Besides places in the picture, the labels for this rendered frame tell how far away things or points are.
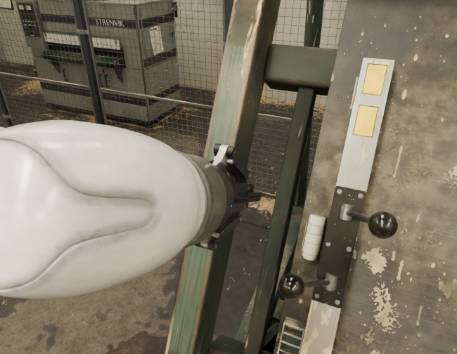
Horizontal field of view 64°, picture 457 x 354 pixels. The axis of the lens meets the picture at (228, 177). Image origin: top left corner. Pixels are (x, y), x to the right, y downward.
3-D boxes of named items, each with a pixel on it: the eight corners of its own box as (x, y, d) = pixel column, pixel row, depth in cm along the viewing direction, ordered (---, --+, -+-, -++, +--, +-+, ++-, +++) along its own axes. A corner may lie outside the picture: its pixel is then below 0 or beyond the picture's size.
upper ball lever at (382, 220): (330, 220, 61) (375, 239, 48) (335, 197, 61) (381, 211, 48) (350, 223, 62) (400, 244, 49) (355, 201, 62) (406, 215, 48)
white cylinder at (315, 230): (311, 213, 67) (301, 254, 67) (309, 214, 64) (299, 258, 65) (327, 217, 66) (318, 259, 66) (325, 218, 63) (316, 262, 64)
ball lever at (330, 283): (323, 287, 63) (271, 294, 54) (327, 266, 63) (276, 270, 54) (342, 296, 60) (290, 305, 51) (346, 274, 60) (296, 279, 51)
